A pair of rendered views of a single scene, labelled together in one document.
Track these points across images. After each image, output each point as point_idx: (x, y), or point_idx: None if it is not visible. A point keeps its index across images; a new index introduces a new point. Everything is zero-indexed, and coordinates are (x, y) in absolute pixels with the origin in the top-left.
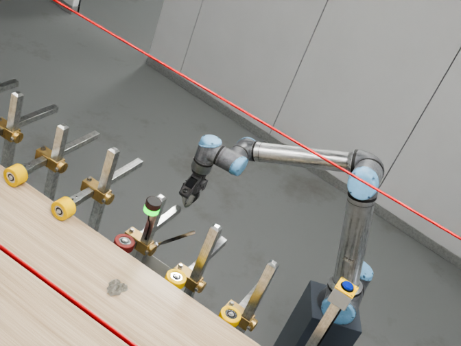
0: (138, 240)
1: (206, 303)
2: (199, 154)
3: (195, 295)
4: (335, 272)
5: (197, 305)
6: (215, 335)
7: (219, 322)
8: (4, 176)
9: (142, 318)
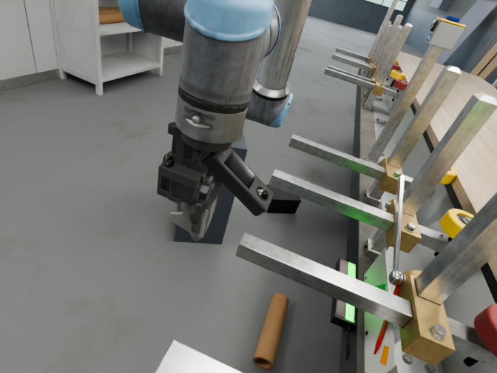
0: (444, 309)
1: (105, 310)
2: (251, 72)
3: (89, 327)
4: (279, 79)
5: (475, 198)
6: (487, 183)
7: (465, 178)
8: None
9: None
